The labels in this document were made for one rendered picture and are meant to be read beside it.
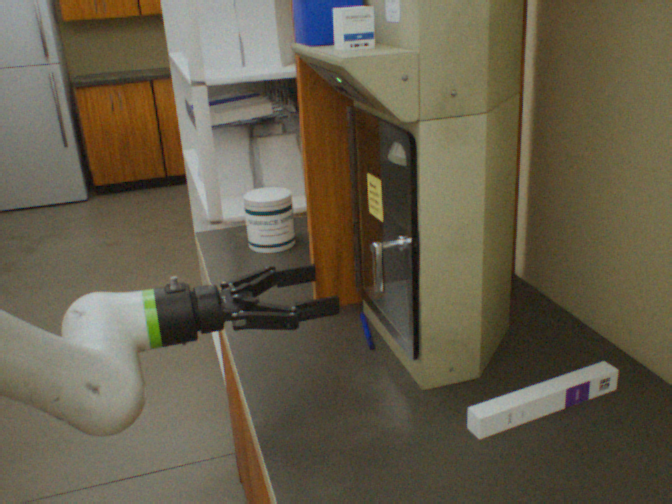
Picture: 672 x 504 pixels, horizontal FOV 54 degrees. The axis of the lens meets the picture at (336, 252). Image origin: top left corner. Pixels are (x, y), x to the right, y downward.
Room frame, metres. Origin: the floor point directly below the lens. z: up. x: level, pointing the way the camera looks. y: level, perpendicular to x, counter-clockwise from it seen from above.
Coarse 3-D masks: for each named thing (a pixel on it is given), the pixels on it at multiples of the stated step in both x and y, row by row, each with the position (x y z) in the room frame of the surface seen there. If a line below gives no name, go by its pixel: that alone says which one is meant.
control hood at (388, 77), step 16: (304, 48) 1.17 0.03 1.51; (320, 48) 1.12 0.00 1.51; (384, 48) 1.05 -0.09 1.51; (400, 48) 1.04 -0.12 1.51; (320, 64) 1.12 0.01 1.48; (336, 64) 0.98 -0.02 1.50; (352, 64) 0.95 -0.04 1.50; (368, 64) 0.96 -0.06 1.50; (384, 64) 0.97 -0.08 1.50; (400, 64) 0.97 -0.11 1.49; (416, 64) 0.98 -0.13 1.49; (352, 80) 1.00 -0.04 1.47; (368, 80) 0.96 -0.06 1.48; (384, 80) 0.96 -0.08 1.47; (400, 80) 0.97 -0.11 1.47; (416, 80) 0.98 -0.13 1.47; (368, 96) 1.01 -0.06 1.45; (384, 96) 0.96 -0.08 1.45; (400, 96) 0.97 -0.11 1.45; (416, 96) 0.98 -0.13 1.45; (384, 112) 1.03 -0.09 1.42; (400, 112) 0.97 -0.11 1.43; (416, 112) 0.98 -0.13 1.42
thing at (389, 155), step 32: (384, 128) 1.09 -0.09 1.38; (384, 160) 1.10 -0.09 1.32; (384, 192) 1.10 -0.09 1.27; (384, 224) 1.11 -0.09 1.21; (384, 256) 1.11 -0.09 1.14; (384, 288) 1.12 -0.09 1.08; (416, 288) 0.98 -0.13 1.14; (384, 320) 1.12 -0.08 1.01; (416, 320) 0.98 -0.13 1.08; (416, 352) 0.98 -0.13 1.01
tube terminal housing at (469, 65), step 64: (384, 0) 1.11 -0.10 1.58; (448, 0) 0.99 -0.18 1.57; (512, 0) 1.12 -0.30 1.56; (448, 64) 0.99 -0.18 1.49; (512, 64) 1.13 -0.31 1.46; (448, 128) 0.99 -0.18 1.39; (512, 128) 1.14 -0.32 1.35; (448, 192) 0.99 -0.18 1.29; (512, 192) 1.16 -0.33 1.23; (448, 256) 0.99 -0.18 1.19; (448, 320) 0.99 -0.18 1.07; (448, 384) 0.99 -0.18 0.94
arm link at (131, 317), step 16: (80, 304) 0.88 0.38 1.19; (96, 304) 0.88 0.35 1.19; (112, 304) 0.88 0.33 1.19; (128, 304) 0.89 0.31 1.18; (144, 304) 0.89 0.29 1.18; (64, 320) 0.88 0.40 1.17; (80, 320) 0.85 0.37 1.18; (96, 320) 0.85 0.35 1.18; (112, 320) 0.86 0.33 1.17; (128, 320) 0.87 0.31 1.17; (144, 320) 0.88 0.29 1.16; (64, 336) 0.86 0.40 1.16; (80, 336) 0.83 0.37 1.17; (96, 336) 0.82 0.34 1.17; (112, 336) 0.83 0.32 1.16; (128, 336) 0.85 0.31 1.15; (144, 336) 0.87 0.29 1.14; (160, 336) 0.88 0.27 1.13
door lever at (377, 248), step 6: (396, 240) 1.03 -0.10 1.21; (402, 240) 1.02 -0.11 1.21; (372, 246) 1.01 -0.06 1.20; (378, 246) 1.01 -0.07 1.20; (384, 246) 1.01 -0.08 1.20; (390, 246) 1.02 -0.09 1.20; (396, 246) 1.02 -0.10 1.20; (402, 246) 1.01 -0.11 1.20; (378, 252) 1.01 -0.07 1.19; (378, 258) 1.01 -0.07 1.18; (378, 264) 1.01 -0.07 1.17; (378, 270) 1.01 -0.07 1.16; (378, 276) 1.01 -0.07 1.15; (378, 282) 1.01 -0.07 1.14; (378, 288) 1.01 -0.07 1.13
